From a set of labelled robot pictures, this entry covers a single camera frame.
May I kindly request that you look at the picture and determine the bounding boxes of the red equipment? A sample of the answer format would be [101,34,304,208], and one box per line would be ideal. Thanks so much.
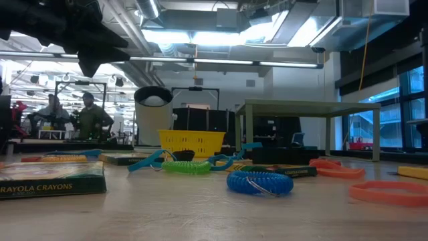
[11,100,29,138]

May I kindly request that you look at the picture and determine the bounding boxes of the blue coil keychain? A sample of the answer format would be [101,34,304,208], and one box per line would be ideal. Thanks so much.
[226,171,295,197]

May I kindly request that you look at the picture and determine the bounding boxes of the person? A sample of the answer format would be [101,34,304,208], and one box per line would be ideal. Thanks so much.
[75,92,114,141]
[33,93,71,140]

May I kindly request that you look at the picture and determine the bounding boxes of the green perforated metal shelf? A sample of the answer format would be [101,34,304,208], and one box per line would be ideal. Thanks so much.
[234,98,382,163]

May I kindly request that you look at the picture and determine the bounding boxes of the yellow plastic basket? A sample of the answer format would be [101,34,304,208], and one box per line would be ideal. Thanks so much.
[157,129,227,159]

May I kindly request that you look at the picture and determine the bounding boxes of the white table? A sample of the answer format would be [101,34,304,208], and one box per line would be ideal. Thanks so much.
[37,129,68,141]

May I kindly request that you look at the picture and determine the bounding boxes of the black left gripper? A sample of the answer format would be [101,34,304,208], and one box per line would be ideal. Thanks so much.
[0,0,132,78]

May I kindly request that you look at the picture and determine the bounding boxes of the yellow hanging cable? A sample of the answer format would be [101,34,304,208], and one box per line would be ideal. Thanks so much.
[357,0,374,93]

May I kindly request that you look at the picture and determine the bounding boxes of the round silver air duct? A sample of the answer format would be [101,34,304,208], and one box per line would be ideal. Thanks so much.
[133,0,161,20]

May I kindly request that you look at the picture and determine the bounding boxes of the yellow coil keychain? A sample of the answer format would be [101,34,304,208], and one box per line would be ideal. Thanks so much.
[39,154,88,163]

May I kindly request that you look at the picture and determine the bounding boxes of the blue chair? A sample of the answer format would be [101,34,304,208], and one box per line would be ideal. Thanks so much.
[290,132,318,151]

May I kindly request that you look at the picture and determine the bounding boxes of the long ceiling light bar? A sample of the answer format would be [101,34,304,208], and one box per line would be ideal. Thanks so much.
[0,50,324,70]

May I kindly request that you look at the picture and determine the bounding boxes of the green coil keychain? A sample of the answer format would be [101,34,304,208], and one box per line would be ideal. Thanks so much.
[161,159,213,175]

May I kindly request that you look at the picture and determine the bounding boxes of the black cabinet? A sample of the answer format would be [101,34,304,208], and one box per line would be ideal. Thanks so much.
[172,106,237,147]
[253,116,304,149]

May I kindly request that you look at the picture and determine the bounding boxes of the black metal frame stand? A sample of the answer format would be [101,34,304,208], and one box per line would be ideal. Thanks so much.
[53,79,108,141]
[171,86,221,111]

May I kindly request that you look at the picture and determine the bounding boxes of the grey ceiling box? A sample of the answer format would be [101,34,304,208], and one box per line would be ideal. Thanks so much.
[215,7,239,29]

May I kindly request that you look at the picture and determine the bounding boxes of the red object beyond window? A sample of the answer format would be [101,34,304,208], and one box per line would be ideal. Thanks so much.
[347,142,375,151]

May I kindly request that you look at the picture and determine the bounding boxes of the white ceiling unit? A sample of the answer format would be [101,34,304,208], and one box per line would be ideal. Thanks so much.
[369,0,411,17]

